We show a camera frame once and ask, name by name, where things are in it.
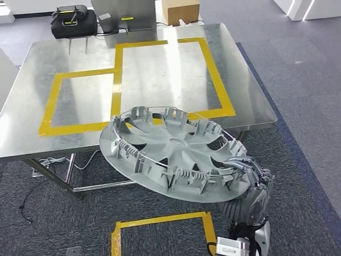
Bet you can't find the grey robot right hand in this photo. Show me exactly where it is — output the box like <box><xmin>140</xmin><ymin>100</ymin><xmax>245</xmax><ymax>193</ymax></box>
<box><xmin>221</xmin><ymin>157</ymin><xmax>275</xmax><ymax>227</ymax></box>

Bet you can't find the black laptop cable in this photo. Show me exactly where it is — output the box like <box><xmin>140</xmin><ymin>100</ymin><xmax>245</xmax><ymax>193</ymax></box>
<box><xmin>94</xmin><ymin>27</ymin><xmax>129</xmax><ymax>38</ymax></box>

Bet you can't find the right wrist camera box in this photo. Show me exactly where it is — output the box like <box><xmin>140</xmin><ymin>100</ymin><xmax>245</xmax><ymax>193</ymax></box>
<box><xmin>216</xmin><ymin>236</ymin><xmax>251</xmax><ymax>256</ymax></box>

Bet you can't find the white floor cable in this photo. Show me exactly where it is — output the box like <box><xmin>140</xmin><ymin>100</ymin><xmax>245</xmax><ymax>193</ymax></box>
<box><xmin>40</xmin><ymin>150</ymin><xmax>101</xmax><ymax>171</ymax></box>

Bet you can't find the brown cardboard box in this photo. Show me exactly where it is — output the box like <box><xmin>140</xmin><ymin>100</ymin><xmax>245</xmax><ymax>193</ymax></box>
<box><xmin>161</xmin><ymin>0</ymin><xmax>200</xmax><ymax>27</ymax></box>

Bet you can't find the black floor cable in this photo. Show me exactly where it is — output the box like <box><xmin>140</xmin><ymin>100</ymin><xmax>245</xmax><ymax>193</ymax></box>
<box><xmin>19</xmin><ymin>178</ymin><xmax>51</xmax><ymax>225</ymax></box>

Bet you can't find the yellow floor tape outline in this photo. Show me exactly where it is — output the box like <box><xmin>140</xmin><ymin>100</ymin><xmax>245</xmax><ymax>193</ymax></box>
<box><xmin>111</xmin><ymin>211</ymin><xmax>217</xmax><ymax>256</ymax></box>

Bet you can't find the pale grey panel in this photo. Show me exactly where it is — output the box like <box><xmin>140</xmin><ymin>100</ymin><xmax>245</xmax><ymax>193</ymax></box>
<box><xmin>0</xmin><ymin>47</ymin><xmax>20</xmax><ymax>113</ymax></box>

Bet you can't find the thin black cable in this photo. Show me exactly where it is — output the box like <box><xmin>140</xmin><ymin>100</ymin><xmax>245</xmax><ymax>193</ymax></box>
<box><xmin>155</xmin><ymin>19</ymin><xmax>205</xmax><ymax>27</ymax></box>

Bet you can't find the grey laptop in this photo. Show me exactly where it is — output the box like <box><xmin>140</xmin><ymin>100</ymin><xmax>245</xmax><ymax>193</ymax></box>
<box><xmin>91</xmin><ymin>0</ymin><xmax>157</xmax><ymax>35</ymax></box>

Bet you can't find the grey plastic wheel cover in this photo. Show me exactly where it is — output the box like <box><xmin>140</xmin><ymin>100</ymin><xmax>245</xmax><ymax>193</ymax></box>
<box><xmin>99</xmin><ymin>106</ymin><xmax>252</xmax><ymax>204</ymax></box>

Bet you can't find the stainless steel workbench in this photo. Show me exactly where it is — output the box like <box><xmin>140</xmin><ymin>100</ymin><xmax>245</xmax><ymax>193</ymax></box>
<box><xmin>0</xmin><ymin>22</ymin><xmax>278</xmax><ymax>202</ymax></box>

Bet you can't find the black bag yellow trim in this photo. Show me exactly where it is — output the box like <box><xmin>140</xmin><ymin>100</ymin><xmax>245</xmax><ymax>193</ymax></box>
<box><xmin>51</xmin><ymin>4</ymin><xmax>98</xmax><ymax>39</ymax></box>

